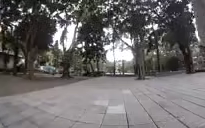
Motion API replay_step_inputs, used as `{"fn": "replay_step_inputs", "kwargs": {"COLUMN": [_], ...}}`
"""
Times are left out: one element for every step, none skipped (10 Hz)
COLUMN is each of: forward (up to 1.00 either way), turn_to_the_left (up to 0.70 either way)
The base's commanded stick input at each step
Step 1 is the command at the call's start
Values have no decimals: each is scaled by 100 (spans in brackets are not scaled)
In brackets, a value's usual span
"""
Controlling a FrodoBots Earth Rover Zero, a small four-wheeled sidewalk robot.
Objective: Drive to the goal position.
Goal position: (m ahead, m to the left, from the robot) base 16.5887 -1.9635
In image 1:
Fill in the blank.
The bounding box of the dark bare earth ground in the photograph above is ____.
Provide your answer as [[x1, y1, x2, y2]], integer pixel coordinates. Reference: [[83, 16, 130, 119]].
[[0, 71, 91, 99]]

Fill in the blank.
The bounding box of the pale low building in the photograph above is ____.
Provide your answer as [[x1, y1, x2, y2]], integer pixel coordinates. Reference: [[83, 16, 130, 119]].
[[0, 23, 26, 72]]

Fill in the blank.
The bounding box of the grey stone slab pavement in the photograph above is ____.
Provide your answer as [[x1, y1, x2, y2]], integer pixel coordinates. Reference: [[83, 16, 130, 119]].
[[0, 71, 205, 128]]

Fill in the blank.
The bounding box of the row of large trees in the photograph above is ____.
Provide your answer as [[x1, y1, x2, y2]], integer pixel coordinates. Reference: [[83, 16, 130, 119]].
[[0, 0, 205, 81]]

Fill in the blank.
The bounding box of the pale car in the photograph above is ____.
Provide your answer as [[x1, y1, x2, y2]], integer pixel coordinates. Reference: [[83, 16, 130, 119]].
[[39, 65, 59, 75]]

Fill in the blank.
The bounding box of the dark green bush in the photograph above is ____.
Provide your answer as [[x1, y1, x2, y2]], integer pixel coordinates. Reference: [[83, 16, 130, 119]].
[[164, 55, 182, 72]]

